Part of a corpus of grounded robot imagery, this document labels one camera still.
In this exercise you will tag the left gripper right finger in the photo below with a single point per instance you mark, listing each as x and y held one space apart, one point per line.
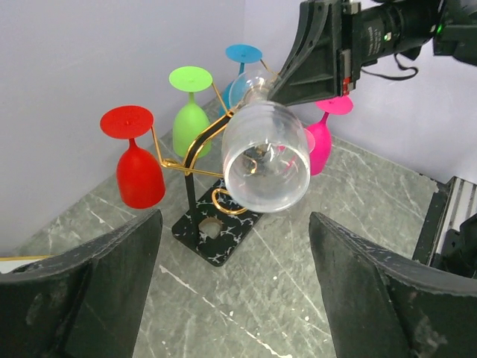
381 304

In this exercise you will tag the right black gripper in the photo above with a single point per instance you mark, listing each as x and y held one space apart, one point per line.
325 58

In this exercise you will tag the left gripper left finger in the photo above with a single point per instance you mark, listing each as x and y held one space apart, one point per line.
85 302

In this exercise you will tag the blue plastic wine glass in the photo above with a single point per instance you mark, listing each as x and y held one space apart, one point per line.
242 54

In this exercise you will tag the magenta plastic wine glass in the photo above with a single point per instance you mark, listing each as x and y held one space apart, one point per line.
319 155

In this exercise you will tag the clear wine glass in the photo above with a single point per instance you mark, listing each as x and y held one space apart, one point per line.
264 149

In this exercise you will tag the green plastic wine glass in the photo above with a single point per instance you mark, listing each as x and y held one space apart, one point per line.
191 119

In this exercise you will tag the red plastic wine glass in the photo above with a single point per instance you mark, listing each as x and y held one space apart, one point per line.
138 174

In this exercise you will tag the gold wine glass rack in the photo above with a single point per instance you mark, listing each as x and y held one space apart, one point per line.
215 225

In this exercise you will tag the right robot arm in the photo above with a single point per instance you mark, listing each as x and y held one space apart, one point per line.
401 28

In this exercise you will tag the gold framed whiteboard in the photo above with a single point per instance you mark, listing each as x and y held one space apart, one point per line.
8 264

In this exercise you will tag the aluminium mounting rail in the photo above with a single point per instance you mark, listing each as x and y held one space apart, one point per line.
447 240

